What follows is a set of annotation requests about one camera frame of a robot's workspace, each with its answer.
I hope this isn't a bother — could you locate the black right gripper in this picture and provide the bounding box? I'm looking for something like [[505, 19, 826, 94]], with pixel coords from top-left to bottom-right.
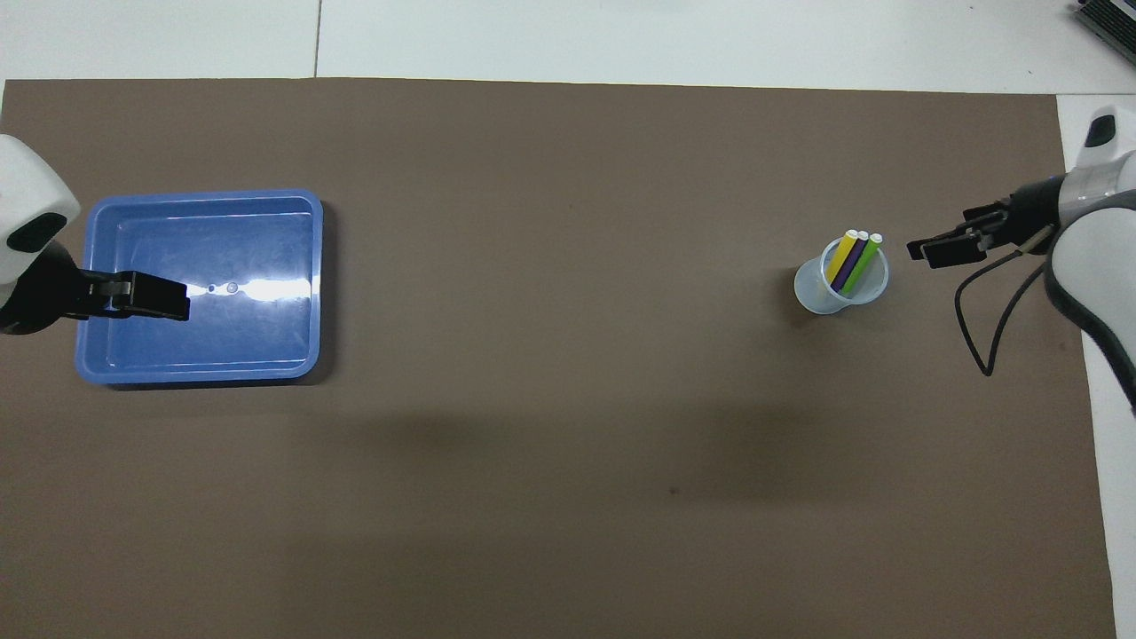
[[907, 180, 1066, 270]]

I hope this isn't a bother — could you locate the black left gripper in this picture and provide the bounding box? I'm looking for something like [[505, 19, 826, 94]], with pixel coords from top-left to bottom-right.
[[0, 241, 191, 335]]

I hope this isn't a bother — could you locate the green pen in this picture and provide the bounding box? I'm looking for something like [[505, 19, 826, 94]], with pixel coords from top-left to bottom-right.
[[841, 233, 885, 296]]

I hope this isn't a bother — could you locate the purple pen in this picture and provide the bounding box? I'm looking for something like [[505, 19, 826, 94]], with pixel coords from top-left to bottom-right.
[[832, 231, 871, 292]]

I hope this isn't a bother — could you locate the yellow pen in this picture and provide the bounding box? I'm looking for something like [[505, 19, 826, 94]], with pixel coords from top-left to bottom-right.
[[827, 229, 860, 280]]

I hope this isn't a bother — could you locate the blue plastic tray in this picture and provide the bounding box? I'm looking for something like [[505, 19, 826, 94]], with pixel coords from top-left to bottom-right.
[[74, 187, 324, 386]]

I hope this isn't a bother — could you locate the translucent plastic cup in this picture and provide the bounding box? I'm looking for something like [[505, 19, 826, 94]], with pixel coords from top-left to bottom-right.
[[793, 235, 891, 317]]

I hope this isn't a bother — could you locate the grey laptop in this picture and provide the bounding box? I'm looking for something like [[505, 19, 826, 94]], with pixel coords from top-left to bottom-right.
[[1074, 0, 1136, 65]]

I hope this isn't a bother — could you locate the brown table mat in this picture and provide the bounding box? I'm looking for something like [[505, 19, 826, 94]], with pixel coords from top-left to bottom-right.
[[0, 78, 1121, 639]]

